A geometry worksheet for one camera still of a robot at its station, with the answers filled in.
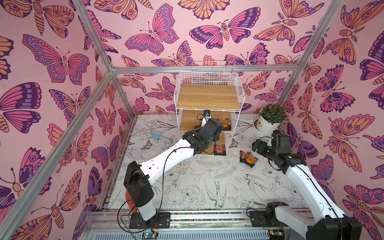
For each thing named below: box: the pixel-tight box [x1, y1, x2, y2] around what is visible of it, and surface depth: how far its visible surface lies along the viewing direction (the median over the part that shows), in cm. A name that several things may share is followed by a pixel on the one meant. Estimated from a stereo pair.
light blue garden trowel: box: [149, 130, 173, 143], surface depth 112 cm
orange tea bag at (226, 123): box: [219, 118, 232, 131], surface depth 83 cm
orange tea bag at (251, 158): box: [245, 151, 259, 165], surface depth 97 cm
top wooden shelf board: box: [177, 83, 240, 110], surface depth 73 cm
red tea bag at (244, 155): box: [239, 150, 252, 163], surface depth 99 cm
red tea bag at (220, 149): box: [214, 144, 226, 156], surface depth 100 cm
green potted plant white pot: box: [256, 103, 289, 133], surface depth 97 cm
